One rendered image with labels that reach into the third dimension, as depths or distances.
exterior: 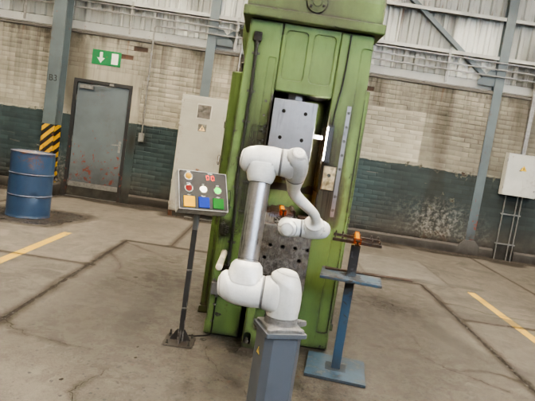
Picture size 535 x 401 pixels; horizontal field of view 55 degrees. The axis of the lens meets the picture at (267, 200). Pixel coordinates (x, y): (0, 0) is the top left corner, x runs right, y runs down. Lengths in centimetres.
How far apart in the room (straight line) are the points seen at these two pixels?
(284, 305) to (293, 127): 153
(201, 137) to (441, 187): 442
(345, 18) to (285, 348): 231
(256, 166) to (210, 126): 651
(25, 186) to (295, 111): 477
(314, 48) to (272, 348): 217
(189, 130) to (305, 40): 539
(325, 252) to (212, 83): 624
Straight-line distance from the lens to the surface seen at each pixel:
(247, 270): 239
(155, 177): 973
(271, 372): 250
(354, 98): 378
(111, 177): 997
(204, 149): 890
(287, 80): 374
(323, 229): 290
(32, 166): 753
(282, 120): 357
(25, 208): 761
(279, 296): 240
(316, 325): 395
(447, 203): 1004
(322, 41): 381
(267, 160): 241
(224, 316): 392
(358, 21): 380
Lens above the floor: 143
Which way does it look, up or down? 6 degrees down
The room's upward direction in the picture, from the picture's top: 9 degrees clockwise
